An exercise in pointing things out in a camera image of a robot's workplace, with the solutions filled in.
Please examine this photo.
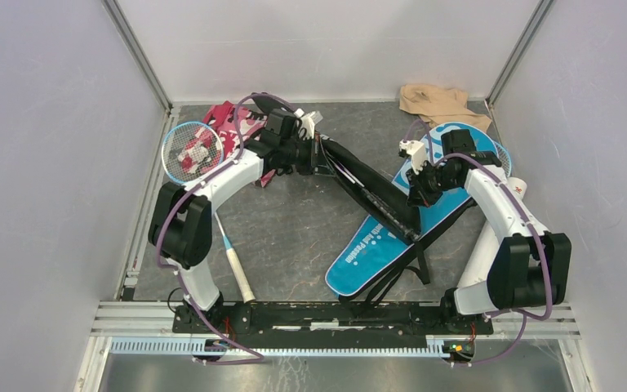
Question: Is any beige cloth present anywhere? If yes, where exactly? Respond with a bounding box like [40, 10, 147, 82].
[399, 83, 492, 131]

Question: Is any pink camouflage cloth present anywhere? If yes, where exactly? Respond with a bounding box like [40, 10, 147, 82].
[201, 101, 267, 158]

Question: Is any black Crossway racket cover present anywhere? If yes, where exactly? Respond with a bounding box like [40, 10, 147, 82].
[245, 95, 421, 245]

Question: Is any blue frame badminton racket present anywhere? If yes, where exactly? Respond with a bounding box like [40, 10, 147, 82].
[162, 122, 256, 303]

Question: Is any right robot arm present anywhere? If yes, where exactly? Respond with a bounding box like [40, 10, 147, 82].
[399, 129, 571, 333]

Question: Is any blue Sport racket cover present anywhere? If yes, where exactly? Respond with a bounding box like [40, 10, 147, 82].
[325, 122, 497, 297]

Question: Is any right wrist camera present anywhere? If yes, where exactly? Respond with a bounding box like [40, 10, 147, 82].
[398, 140, 428, 173]

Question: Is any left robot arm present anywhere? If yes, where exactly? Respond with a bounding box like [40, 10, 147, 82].
[148, 108, 322, 333]

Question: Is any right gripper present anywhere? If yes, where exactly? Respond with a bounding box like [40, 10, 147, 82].
[406, 159, 460, 208]

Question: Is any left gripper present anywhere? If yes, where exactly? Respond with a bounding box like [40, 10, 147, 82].
[279, 134, 335, 177]

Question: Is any racket under blue cover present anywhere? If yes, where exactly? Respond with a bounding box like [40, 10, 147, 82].
[492, 140, 513, 177]

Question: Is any white shuttlecock tube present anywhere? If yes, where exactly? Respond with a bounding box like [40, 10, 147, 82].
[457, 176, 527, 288]

